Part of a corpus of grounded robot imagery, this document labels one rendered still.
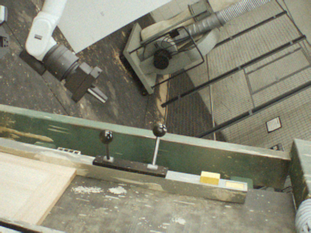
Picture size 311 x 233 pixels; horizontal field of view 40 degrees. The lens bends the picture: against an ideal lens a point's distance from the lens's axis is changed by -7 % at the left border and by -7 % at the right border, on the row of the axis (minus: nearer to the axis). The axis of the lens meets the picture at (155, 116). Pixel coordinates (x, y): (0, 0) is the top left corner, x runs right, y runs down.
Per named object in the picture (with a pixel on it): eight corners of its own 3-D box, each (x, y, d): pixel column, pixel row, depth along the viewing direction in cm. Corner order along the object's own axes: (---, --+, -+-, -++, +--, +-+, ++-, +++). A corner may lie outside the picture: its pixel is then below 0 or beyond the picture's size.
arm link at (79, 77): (106, 67, 135) (77, 42, 134) (97, 75, 126) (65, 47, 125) (82, 97, 139) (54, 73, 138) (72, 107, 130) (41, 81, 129)
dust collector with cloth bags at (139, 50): (129, 26, 730) (248, -34, 666) (151, 61, 756) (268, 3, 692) (116, 56, 609) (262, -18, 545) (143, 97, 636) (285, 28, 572)
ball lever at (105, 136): (104, 156, 126) (100, 125, 116) (117, 158, 126) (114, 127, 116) (100, 167, 124) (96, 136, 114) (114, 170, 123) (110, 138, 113)
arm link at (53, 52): (73, 50, 137) (46, 28, 136) (65, 50, 126) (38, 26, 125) (50, 78, 138) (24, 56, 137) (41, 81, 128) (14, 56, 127)
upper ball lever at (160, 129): (145, 171, 124) (154, 123, 127) (159, 174, 124) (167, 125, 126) (144, 170, 121) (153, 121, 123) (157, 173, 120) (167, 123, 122)
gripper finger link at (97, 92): (104, 102, 131) (87, 88, 131) (106, 99, 134) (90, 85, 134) (107, 98, 131) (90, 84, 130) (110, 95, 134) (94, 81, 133)
